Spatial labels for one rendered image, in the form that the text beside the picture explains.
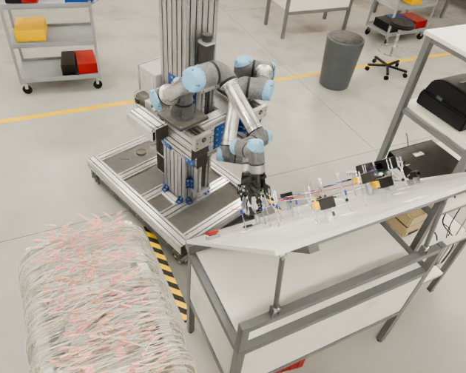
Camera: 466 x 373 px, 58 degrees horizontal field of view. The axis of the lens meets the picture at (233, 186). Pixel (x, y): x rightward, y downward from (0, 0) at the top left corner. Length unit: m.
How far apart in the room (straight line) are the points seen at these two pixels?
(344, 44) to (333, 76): 0.43
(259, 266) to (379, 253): 0.69
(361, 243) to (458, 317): 1.25
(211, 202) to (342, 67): 2.77
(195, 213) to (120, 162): 0.88
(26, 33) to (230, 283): 3.67
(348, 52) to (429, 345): 3.38
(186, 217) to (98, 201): 0.85
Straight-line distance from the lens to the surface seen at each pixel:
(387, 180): 1.80
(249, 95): 2.34
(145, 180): 3.53
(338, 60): 5.37
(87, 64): 5.12
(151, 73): 2.87
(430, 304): 3.48
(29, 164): 4.23
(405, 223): 2.76
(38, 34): 5.02
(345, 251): 2.41
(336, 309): 2.17
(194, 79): 1.99
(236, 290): 2.13
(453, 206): 2.56
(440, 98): 2.39
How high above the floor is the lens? 2.56
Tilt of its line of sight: 42 degrees down
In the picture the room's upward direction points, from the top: 7 degrees clockwise
